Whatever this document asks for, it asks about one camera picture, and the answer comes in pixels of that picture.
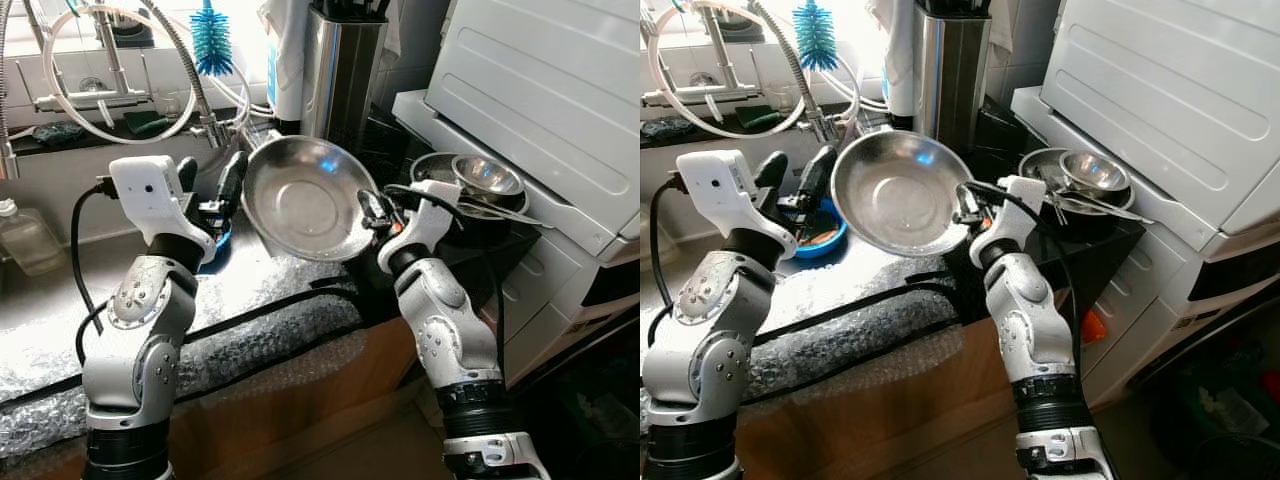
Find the shallow steel plate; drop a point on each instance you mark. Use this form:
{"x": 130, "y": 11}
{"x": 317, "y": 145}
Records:
{"x": 1040, "y": 165}
{"x": 430, "y": 168}

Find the green sponge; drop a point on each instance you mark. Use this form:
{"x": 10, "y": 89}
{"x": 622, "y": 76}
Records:
{"x": 760, "y": 118}
{"x": 152, "y": 125}

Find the small steel bowl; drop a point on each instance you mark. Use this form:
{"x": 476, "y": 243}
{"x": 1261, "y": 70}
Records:
{"x": 487, "y": 175}
{"x": 1093, "y": 170}

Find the clear plastic bottle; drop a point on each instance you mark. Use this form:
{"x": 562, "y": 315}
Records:
{"x": 28, "y": 245}

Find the dark scouring pad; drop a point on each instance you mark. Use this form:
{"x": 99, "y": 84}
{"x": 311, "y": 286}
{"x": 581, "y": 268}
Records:
{"x": 55, "y": 134}
{"x": 662, "y": 130}

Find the blue plastic bowl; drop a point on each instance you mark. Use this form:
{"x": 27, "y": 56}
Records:
{"x": 830, "y": 240}
{"x": 224, "y": 248}

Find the steel knife block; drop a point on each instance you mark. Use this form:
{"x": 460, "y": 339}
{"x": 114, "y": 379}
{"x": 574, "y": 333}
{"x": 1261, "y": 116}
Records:
{"x": 342, "y": 80}
{"x": 950, "y": 80}

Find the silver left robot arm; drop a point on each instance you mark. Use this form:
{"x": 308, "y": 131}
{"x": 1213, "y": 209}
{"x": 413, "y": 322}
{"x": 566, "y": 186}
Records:
{"x": 140, "y": 350}
{"x": 700, "y": 350}

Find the dark storage bin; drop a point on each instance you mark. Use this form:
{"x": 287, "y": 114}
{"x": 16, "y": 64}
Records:
{"x": 1220, "y": 410}
{"x": 600, "y": 420}

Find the blue bottle brush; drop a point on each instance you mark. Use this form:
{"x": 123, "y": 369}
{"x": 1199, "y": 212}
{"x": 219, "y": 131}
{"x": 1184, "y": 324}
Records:
{"x": 211, "y": 45}
{"x": 815, "y": 42}

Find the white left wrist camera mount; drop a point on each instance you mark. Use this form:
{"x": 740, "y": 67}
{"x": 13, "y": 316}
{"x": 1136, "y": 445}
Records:
{"x": 150, "y": 190}
{"x": 715, "y": 185}

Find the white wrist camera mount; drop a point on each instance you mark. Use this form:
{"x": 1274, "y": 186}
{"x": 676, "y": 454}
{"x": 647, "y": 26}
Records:
{"x": 1010, "y": 220}
{"x": 425, "y": 225}
{"x": 715, "y": 185}
{"x": 150, "y": 190}

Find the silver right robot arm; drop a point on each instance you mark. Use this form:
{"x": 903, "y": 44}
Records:
{"x": 1030, "y": 340}
{"x": 450, "y": 340}

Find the large steel bowl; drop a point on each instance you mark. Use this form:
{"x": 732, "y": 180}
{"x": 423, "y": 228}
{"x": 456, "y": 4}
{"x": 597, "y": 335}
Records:
{"x": 300, "y": 200}
{"x": 895, "y": 195}

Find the chrome sink faucet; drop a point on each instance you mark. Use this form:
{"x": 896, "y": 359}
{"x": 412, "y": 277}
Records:
{"x": 715, "y": 50}
{"x": 108, "y": 55}

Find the white kitchen appliance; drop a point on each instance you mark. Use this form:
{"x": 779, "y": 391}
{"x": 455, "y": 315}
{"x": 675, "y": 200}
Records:
{"x": 1160, "y": 90}
{"x": 540, "y": 90}

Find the white plastic tube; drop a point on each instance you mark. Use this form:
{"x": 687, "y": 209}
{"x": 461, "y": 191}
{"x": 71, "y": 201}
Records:
{"x": 48, "y": 70}
{"x": 655, "y": 70}

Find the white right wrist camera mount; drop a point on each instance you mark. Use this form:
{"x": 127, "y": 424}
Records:
{"x": 425, "y": 225}
{"x": 1010, "y": 220}

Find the bubble wrap sheet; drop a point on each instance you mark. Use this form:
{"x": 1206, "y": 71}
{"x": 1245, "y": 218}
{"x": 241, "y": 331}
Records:
{"x": 860, "y": 335}
{"x": 270, "y": 330}

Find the steel sink basin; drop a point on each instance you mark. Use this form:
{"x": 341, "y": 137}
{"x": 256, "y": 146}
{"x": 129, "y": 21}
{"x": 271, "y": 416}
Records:
{"x": 60, "y": 290}
{"x": 870, "y": 270}

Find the steel spoon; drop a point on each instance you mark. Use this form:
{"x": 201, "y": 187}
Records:
{"x": 1120, "y": 208}
{"x": 510, "y": 213}

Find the grey hanging towel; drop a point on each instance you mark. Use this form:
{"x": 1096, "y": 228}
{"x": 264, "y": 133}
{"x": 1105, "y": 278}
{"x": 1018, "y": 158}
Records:
{"x": 997, "y": 25}
{"x": 393, "y": 25}

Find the wooden cabinet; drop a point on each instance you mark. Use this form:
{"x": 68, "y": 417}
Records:
{"x": 300, "y": 420}
{"x": 900, "y": 420}

